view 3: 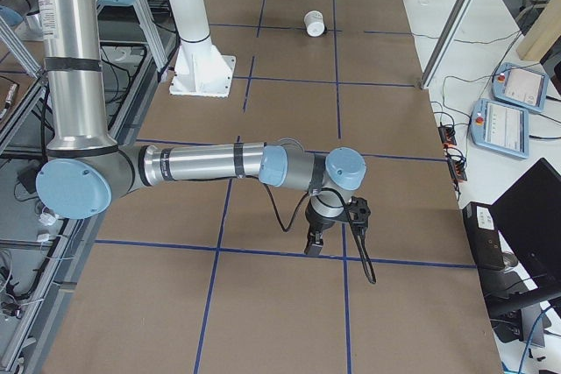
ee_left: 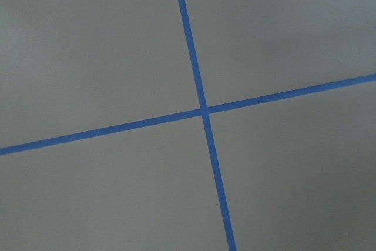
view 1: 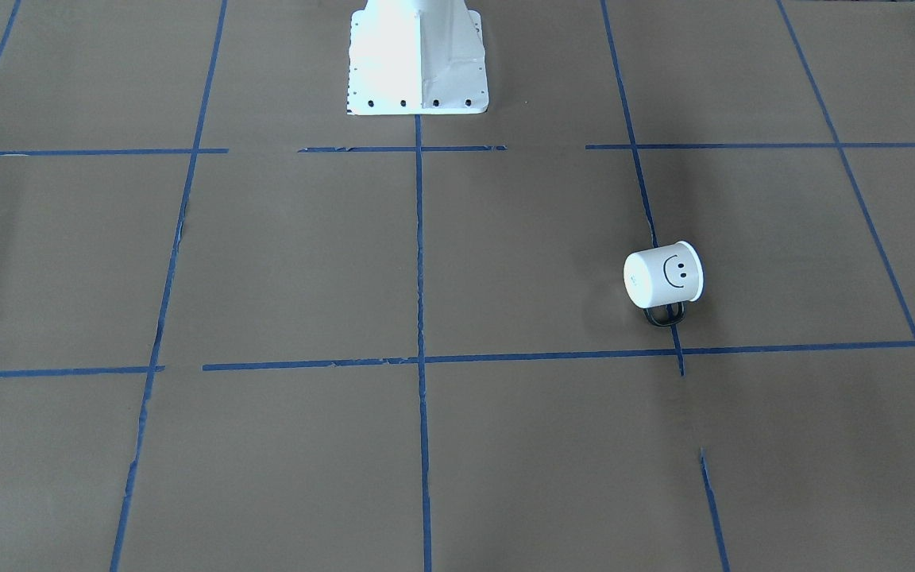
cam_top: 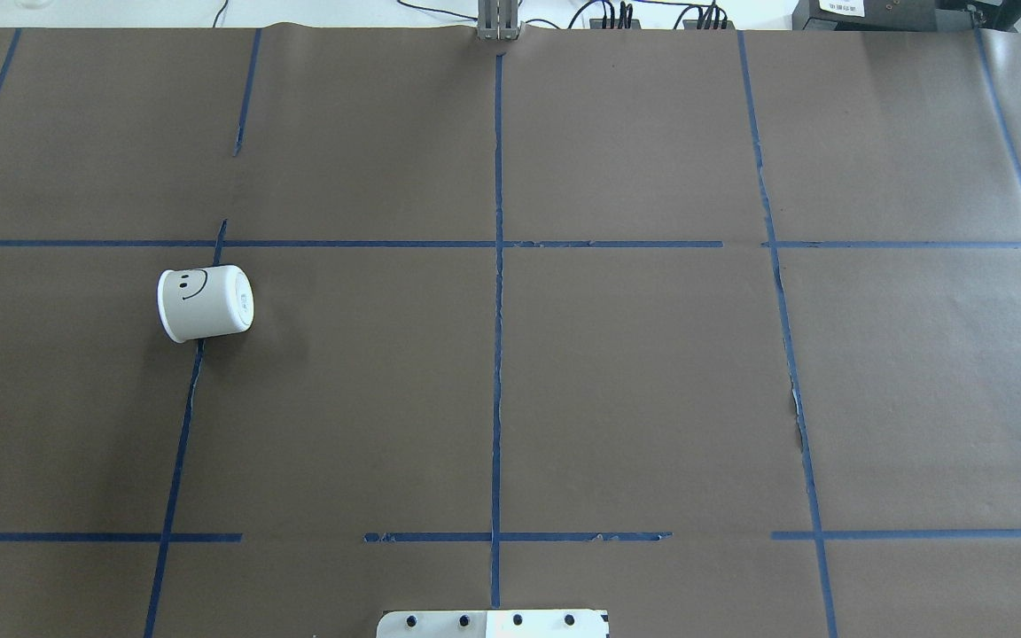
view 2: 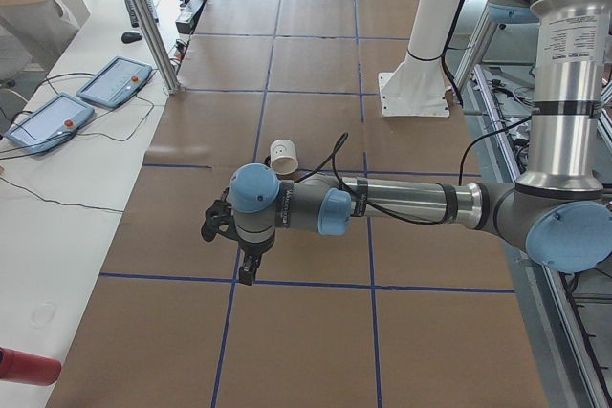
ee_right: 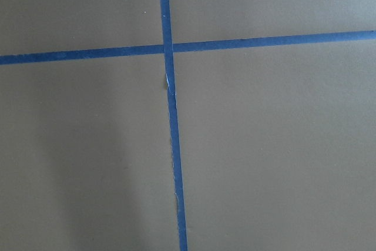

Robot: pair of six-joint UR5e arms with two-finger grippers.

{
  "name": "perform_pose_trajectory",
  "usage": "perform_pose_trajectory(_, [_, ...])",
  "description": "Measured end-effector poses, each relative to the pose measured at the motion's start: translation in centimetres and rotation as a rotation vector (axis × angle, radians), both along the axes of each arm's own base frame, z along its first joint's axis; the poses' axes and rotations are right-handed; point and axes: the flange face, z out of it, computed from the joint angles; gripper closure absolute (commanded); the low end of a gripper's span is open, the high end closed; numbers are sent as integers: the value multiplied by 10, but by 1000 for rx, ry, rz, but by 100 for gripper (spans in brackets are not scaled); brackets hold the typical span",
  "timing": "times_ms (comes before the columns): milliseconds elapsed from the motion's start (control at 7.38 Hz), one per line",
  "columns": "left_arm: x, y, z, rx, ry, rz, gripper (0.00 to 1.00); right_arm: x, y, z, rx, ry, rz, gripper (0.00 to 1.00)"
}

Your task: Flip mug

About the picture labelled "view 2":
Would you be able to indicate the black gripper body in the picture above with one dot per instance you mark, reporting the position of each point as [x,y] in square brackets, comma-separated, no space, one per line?
[252,249]

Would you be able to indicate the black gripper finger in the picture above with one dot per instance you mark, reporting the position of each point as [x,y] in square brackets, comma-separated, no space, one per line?
[248,270]

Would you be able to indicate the white mug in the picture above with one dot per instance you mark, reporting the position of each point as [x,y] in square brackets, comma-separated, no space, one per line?
[282,157]

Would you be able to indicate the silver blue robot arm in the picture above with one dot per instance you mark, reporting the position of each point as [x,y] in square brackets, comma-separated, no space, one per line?
[553,211]

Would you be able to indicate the far blue teach pendant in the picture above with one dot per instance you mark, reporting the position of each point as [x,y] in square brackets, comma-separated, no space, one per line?
[116,82]

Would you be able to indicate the blue teach pendant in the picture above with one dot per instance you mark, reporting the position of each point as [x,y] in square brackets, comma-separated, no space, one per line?
[116,82]
[55,122]

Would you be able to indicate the near blue teach pendant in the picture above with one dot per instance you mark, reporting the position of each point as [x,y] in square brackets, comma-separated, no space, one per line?
[55,122]

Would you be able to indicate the black computer mouse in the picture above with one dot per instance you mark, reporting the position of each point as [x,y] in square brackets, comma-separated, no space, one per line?
[130,37]

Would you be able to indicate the red cylinder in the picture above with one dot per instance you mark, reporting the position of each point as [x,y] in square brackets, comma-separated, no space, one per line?
[29,369]

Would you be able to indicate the person in beige clothes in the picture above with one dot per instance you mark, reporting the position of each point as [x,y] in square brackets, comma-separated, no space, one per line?
[45,28]

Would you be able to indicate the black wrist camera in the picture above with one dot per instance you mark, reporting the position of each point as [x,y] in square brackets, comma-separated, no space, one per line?
[219,220]

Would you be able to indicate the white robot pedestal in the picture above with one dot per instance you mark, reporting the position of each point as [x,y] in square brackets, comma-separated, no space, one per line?
[417,87]

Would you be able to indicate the aluminium frame post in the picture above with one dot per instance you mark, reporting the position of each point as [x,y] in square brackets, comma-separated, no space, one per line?
[156,46]

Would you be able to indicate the aluminium frame rail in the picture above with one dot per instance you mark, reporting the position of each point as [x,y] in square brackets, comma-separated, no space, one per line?
[568,318]

